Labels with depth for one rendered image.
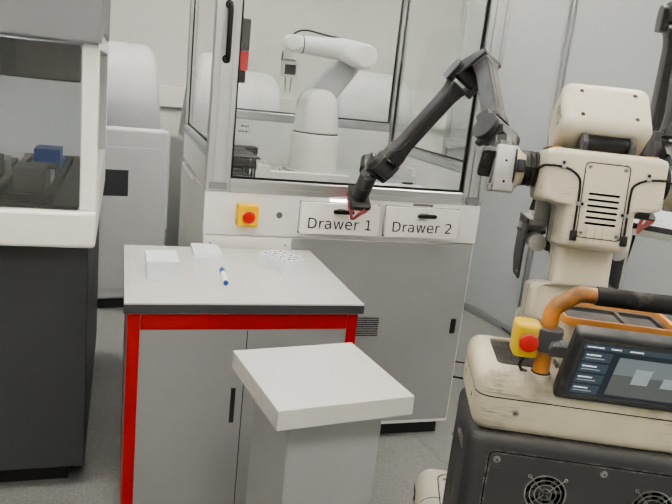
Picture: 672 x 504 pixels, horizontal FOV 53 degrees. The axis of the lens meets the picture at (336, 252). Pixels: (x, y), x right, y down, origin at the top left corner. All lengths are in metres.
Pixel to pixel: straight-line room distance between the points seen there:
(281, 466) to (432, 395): 1.50
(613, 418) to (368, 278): 1.26
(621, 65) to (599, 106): 1.99
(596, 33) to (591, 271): 2.28
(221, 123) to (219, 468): 1.06
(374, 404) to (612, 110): 0.90
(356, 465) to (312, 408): 0.21
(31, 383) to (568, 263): 1.58
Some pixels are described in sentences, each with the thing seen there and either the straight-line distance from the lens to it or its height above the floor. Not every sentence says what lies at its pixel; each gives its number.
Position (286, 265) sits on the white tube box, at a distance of 2.06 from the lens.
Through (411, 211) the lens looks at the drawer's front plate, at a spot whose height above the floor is 0.92.
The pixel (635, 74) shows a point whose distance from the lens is 3.66.
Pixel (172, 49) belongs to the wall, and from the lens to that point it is 5.42.
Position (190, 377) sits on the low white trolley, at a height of 0.55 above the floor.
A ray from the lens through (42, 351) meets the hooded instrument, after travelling 2.24.
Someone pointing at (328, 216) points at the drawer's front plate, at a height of 0.88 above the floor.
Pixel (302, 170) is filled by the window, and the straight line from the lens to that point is 2.35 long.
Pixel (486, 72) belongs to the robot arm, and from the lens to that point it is 2.06.
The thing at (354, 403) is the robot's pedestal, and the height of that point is 0.76.
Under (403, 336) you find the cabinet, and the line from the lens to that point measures 2.63.
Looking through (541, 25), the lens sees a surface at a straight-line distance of 4.20.
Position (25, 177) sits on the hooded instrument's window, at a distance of 2.04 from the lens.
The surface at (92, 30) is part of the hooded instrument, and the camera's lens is 1.99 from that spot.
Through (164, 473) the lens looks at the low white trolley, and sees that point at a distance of 1.95.
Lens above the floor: 1.32
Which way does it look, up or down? 13 degrees down
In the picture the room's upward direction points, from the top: 6 degrees clockwise
